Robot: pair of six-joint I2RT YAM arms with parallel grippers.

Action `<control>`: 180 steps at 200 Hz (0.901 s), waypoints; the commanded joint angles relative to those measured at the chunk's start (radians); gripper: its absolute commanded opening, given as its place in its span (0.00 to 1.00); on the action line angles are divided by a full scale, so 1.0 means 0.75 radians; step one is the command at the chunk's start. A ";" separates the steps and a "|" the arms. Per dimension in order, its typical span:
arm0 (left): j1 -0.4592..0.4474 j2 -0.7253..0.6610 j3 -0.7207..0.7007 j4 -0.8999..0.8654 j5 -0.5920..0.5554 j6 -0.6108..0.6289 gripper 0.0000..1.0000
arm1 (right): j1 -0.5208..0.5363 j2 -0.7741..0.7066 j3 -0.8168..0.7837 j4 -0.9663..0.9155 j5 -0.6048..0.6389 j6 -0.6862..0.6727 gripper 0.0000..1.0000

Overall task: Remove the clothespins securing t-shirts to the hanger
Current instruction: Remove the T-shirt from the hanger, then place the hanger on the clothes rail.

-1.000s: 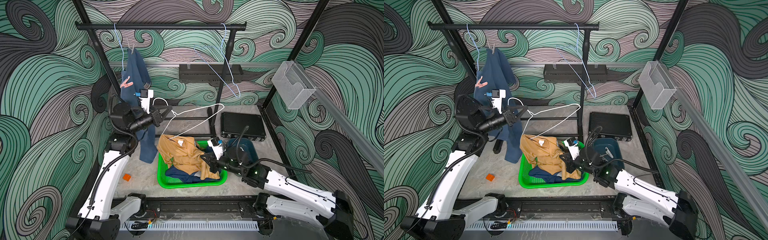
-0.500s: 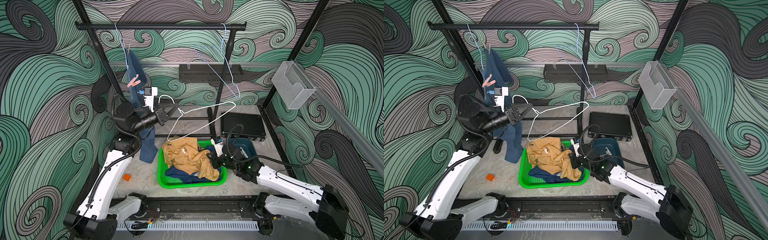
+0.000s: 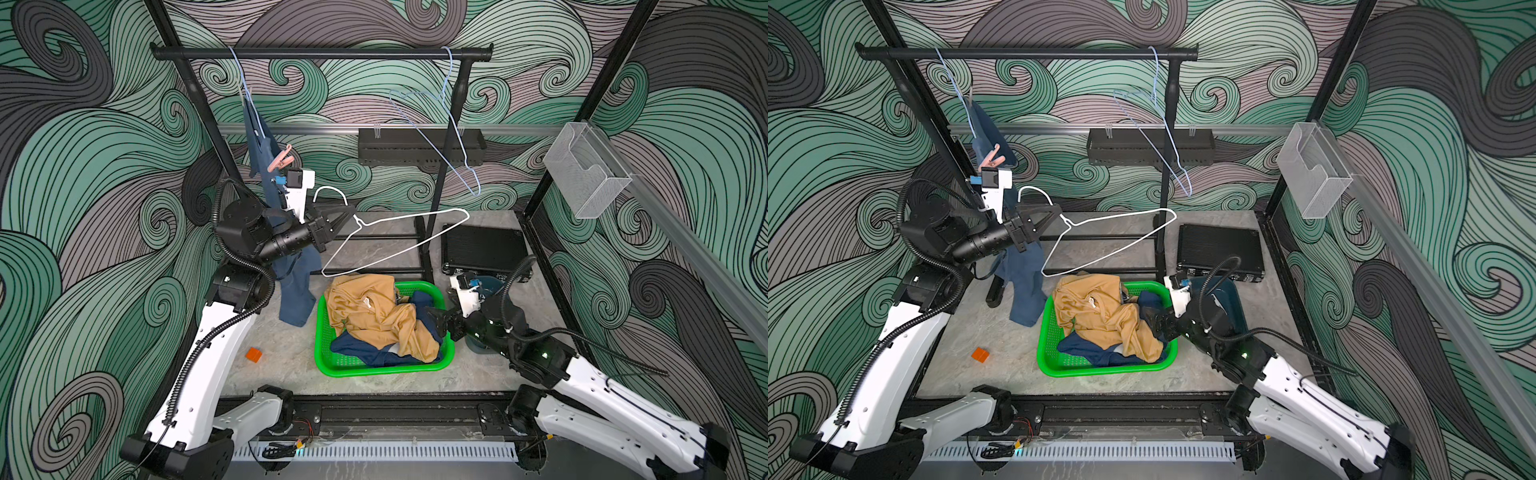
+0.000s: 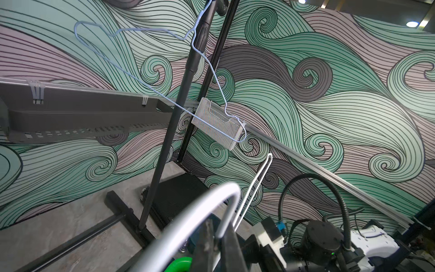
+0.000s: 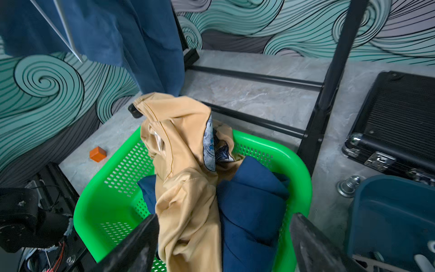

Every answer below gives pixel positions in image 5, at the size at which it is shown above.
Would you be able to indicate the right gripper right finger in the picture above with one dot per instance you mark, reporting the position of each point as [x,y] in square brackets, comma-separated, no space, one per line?
[315,252]

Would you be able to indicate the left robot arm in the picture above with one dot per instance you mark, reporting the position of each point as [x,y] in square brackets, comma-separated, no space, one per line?
[25,225]

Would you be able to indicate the black ribbed case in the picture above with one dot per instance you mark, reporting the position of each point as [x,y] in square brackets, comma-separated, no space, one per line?
[394,132]

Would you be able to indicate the teal plastic tray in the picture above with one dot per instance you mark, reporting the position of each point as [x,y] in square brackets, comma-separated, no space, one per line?
[394,217]

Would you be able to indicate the orange small block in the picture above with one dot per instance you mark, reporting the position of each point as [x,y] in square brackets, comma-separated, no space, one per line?
[97,154]

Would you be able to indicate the silver levelling foot bolt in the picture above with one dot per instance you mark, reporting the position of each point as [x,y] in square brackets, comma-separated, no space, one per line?
[347,188]

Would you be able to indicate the black clothes rack frame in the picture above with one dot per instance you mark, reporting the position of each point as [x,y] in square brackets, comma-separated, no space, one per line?
[290,102]

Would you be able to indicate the green plastic basket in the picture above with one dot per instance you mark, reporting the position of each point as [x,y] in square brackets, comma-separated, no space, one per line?
[111,205]

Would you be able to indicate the tan cartoon print t-shirt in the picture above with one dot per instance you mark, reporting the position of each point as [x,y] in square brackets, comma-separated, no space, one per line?
[191,154]

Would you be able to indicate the navy Mickey print t-shirt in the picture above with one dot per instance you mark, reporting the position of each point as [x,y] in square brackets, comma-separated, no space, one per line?
[251,208]

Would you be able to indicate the slate blue t-shirt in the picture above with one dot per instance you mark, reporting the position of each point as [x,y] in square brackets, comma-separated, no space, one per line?
[139,36]

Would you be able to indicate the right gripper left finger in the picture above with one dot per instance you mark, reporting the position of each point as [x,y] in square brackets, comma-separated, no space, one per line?
[136,252]

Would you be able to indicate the white clothespin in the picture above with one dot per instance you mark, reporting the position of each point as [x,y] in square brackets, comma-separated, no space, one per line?
[423,262]

